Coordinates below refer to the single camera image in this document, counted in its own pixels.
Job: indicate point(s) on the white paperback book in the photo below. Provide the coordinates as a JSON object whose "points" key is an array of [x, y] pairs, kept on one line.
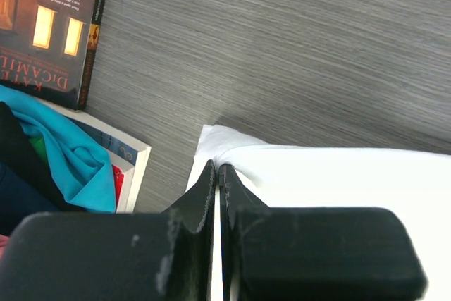
{"points": [[129, 156]]}

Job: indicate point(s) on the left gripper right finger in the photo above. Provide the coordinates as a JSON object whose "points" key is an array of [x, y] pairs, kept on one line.
{"points": [[320, 253]]}

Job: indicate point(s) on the brown book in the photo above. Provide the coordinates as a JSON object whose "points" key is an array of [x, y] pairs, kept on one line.
{"points": [[48, 48]]}

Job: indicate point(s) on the navy folded t shirt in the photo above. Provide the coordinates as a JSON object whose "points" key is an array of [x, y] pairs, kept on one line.
{"points": [[26, 183]]}

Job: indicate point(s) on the white t shirt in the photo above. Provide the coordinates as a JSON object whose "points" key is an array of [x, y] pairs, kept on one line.
{"points": [[414, 185]]}

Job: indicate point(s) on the pink folded t shirt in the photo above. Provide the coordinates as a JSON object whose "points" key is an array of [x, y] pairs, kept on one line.
{"points": [[3, 243]]}

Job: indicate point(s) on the green folded t shirt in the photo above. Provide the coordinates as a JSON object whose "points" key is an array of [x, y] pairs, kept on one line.
{"points": [[38, 145]]}

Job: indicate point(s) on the cyan folded t shirt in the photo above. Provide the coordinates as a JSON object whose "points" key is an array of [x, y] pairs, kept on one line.
{"points": [[80, 168]]}

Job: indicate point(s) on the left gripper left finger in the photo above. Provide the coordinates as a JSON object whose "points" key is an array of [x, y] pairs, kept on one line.
{"points": [[140, 256]]}

